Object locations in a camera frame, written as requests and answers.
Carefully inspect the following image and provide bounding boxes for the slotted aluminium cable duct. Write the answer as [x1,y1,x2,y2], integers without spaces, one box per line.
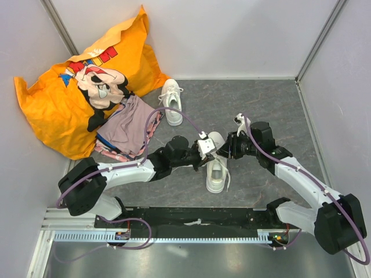
[53,231,278,244]

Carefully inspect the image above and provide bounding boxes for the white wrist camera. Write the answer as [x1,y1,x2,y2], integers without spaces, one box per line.
[234,113,247,137]
[196,131,217,159]

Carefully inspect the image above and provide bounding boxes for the orange cartoon print bag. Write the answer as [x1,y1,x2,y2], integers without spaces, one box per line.
[14,9,168,160]

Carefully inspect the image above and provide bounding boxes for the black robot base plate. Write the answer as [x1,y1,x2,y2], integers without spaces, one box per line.
[94,206,301,240]

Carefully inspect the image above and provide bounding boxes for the white tape scrap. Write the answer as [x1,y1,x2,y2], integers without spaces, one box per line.
[184,218,210,226]

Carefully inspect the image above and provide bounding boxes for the white sneaker with laces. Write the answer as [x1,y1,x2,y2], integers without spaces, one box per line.
[206,131,231,193]

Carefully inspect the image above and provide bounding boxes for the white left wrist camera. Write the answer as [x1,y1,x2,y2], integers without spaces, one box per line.
[196,131,217,159]

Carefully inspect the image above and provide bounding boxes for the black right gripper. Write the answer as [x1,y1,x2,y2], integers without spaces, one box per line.
[216,130,261,159]

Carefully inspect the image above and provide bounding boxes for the pink patterned cloth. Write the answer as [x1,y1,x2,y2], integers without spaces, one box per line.
[94,96,163,162]

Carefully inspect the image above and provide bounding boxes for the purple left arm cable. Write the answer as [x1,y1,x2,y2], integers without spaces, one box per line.
[52,107,206,263]

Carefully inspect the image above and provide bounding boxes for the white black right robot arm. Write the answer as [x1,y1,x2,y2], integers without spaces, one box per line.
[217,114,367,254]

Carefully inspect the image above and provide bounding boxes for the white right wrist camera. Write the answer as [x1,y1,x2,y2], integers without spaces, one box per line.
[234,113,247,137]

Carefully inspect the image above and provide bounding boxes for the white tied sneaker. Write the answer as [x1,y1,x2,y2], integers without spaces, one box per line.
[158,79,183,126]

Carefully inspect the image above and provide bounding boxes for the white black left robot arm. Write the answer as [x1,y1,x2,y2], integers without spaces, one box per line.
[58,136,216,228]

